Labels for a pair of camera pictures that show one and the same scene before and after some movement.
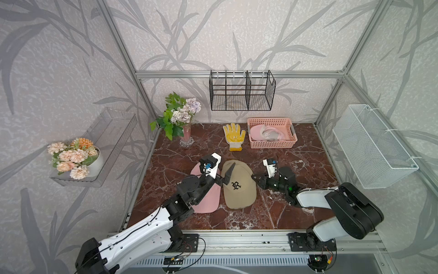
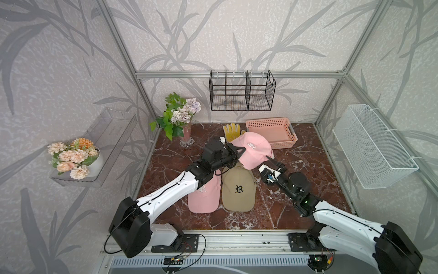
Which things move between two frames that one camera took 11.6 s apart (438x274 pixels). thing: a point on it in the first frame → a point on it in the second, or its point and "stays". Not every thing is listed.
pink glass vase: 187,141 stays
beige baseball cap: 241,192 stays
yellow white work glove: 233,136 stays
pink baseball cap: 263,132 → 257,149
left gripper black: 225,180 → 233,153
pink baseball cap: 210,202 stays
